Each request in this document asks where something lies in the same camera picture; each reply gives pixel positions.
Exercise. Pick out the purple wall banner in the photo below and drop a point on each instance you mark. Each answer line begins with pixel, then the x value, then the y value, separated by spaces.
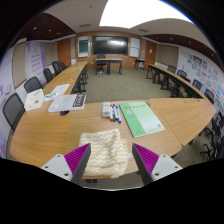
pixel 35 60

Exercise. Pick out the cream zigzag striped towel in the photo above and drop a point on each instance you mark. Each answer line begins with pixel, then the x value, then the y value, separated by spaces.
pixel 103 150

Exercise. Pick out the large black wall screen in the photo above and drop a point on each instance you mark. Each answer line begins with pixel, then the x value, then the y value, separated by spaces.
pixel 110 45

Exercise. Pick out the thick white book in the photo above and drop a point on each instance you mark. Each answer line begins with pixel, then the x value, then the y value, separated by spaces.
pixel 65 102

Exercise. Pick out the wooden door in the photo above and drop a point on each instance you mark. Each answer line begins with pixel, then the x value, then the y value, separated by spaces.
pixel 63 51
pixel 150 53

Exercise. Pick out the white wall board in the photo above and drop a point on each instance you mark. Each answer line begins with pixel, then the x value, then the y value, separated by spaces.
pixel 134 47

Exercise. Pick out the white printed papers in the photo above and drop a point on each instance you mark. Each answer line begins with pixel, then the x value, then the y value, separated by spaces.
pixel 59 89

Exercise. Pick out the large ceiling light panel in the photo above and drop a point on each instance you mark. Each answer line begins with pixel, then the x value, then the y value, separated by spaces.
pixel 143 11

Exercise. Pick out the black desk chair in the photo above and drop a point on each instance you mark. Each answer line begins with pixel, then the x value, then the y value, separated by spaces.
pixel 100 63

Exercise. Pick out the small black object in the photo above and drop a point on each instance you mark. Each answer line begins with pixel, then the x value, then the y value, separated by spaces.
pixel 64 113

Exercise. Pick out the black mesh office chair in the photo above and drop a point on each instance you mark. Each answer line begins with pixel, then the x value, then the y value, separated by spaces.
pixel 32 84
pixel 12 108

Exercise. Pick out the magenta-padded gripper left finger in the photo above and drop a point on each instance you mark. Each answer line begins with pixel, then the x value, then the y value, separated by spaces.
pixel 78 160

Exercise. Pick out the small side table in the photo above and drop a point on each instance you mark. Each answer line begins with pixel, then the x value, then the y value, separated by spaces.
pixel 140 60

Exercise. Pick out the long wooden table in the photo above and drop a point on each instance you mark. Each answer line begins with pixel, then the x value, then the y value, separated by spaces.
pixel 68 75
pixel 176 80

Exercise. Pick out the red whiteboard marker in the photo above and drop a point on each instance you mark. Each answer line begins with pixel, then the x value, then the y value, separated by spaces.
pixel 112 116

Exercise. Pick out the thin white booklet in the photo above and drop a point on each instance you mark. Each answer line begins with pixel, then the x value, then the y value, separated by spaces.
pixel 34 99

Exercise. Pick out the dark-legged wooden desk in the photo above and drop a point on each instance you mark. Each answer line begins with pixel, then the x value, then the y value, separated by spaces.
pixel 108 60

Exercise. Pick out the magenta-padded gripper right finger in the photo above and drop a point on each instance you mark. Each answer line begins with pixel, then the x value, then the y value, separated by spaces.
pixel 146 160

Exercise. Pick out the group of colourful wall posters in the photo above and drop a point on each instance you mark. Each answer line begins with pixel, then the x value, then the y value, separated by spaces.
pixel 203 73

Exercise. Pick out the row of black chairs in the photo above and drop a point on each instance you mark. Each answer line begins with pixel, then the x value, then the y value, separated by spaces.
pixel 48 74
pixel 181 73

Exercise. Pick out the green booklet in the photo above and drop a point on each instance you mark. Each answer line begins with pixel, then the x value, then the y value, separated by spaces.
pixel 141 118

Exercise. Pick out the white board eraser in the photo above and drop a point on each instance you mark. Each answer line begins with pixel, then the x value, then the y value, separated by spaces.
pixel 106 110

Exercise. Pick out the green framed wall board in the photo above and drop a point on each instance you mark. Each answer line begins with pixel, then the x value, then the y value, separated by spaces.
pixel 83 46

